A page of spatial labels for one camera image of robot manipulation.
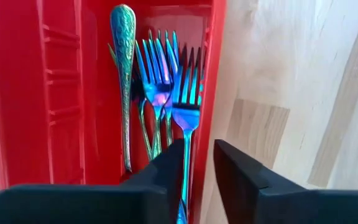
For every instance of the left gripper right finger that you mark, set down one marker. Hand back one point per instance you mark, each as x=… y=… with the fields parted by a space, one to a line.
x=275 y=202

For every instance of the red plastic bin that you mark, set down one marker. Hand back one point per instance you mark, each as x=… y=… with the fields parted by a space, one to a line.
x=64 y=93

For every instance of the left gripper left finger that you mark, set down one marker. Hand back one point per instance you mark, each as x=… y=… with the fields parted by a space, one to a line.
x=104 y=202

